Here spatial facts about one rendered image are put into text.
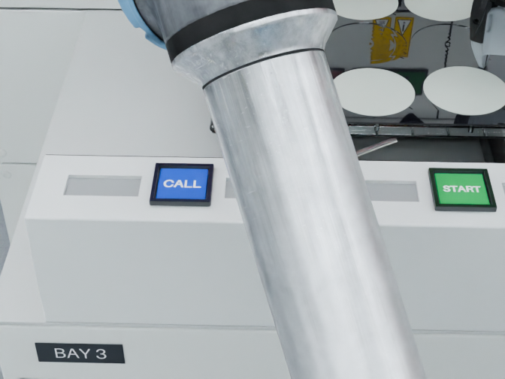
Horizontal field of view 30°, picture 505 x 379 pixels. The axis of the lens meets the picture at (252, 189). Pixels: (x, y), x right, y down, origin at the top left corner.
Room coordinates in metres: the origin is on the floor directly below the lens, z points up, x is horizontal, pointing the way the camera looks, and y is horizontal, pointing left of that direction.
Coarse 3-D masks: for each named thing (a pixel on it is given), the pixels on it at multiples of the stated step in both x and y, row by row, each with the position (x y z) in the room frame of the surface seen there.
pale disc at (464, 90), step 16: (432, 80) 0.95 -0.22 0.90; (448, 80) 0.95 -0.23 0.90; (464, 80) 0.95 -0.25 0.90; (480, 80) 0.95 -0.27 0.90; (496, 80) 0.95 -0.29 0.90; (432, 96) 0.91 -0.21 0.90; (448, 96) 0.91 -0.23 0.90; (464, 96) 0.91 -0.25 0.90; (480, 96) 0.91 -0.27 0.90; (496, 96) 0.91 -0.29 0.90; (464, 112) 0.88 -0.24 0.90; (480, 112) 0.88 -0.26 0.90
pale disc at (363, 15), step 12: (336, 0) 1.14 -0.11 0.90; (348, 0) 1.14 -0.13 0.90; (360, 0) 1.14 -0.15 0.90; (372, 0) 1.14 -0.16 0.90; (384, 0) 1.14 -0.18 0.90; (396, 0) 1.14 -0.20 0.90; (348, 12) 1.11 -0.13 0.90; (360, 12) 1.11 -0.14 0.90; (372, 12) 1.11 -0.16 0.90; (384, 12) 1.11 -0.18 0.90
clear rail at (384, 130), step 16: (352, 128) 0.85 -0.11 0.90; (368, 128) 0.85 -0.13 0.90; (384, 128) 0.85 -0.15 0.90; (400, 128) 0.85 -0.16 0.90; (416, 128) 0.85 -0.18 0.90; (432, 128) 0.85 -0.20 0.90; (448, 128) 0.85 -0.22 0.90; (464, 128) 0.85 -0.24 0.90; (480, 128) 0.85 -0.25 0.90; (496, 128) 0.85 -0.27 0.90
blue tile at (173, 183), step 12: (168, 168) 0.70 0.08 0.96; (180, 168) 0.70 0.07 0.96; (168, 180) 0.68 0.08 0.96; (180, 180) 0.68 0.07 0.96; (192, 180) 0.68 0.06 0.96; (204, 180) 0.68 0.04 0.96; (156, 192) 0.67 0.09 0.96; (168, 192) 0.67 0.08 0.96; (180, 192) 0.67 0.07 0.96; (192, 192) 0.67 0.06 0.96; (204, 192) 0.67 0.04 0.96
